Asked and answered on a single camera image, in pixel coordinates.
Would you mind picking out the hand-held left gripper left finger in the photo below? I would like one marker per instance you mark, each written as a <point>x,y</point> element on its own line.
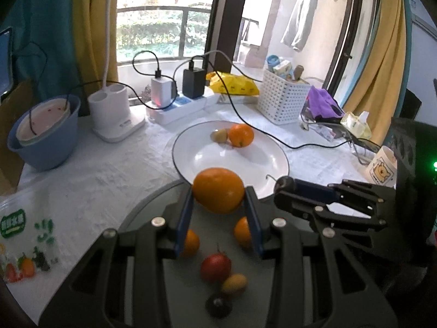
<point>184,218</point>

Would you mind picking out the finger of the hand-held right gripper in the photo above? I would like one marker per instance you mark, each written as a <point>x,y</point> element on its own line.
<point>314,191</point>
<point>297,203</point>

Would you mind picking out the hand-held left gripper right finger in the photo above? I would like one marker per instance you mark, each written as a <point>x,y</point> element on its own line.
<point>254,222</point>

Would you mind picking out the small orange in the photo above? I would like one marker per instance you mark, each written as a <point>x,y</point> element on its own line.
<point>241,232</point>
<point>192,242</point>

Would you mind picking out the grey round tray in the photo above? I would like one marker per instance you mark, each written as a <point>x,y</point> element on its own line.
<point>218,234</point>

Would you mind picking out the large orange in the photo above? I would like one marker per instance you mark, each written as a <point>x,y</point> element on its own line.
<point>218,189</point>

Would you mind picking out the red apple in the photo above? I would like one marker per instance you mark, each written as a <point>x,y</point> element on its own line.
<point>215,268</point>

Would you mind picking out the kiwi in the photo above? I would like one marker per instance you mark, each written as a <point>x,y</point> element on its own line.
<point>234,284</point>
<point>218,136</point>

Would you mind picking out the white round plate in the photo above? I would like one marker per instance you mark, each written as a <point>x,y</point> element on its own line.
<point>222,159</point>

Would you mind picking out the white bear mug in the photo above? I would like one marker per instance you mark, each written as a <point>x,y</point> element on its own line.
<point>382,169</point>

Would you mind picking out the yellow tissue pack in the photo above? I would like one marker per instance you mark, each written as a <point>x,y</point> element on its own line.
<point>355,126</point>

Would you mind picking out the purple cloth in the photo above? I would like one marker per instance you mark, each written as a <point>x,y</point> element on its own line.
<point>324,104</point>

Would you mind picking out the white plastic basket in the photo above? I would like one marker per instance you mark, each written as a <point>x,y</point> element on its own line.
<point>283,99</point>

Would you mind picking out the white power strip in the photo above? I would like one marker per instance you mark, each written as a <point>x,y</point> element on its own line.
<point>177,109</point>

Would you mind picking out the brown bottle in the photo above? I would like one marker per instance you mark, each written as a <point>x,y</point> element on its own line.
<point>298,72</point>

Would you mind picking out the white desk lamp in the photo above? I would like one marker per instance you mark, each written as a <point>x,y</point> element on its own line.
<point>114,116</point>

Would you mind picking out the pale snack packet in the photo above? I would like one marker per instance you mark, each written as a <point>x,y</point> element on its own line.
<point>282,70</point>

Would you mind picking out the white charger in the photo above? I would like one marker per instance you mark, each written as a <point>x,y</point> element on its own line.
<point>161,92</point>

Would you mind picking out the yellow snack bag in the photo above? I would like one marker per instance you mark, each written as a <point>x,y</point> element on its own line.
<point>235,84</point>

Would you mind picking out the black charger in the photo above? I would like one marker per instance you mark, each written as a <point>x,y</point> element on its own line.
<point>193,83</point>

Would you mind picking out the blue container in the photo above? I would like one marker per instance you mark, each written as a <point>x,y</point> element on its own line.
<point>273,62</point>

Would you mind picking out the yellow curtain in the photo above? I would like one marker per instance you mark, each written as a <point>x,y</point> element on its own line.
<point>92,41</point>
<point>382,58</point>

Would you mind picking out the blue plastic bowl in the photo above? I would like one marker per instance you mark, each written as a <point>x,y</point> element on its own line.
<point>47,150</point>

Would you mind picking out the fruit print plastic bag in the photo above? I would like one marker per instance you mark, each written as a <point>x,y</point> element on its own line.
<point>24,232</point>

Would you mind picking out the white paper bowl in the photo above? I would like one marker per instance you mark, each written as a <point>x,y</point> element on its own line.
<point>41,123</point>

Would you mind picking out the grey hanging jacket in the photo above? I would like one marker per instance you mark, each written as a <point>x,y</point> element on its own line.
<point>300,17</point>

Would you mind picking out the black balcony railing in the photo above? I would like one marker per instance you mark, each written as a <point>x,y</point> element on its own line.
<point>184,30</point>

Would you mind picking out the large cardboard box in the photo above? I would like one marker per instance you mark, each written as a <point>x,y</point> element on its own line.
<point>10,109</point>

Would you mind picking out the teal curtain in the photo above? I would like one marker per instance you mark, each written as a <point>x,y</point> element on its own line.
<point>44,41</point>

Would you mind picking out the computer monitor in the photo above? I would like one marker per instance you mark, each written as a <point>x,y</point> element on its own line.
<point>5,61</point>

